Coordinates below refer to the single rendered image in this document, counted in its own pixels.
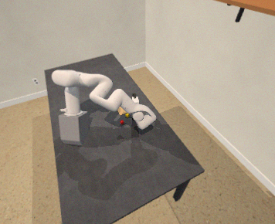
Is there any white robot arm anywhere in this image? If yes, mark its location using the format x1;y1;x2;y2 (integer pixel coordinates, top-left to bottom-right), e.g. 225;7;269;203
52;70;156;130

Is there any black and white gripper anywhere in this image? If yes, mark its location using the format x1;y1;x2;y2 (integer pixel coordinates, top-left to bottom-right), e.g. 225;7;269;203
132;93;139;104

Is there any orange mat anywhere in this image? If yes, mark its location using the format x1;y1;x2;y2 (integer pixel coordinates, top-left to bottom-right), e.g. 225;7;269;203
117;107;126;115

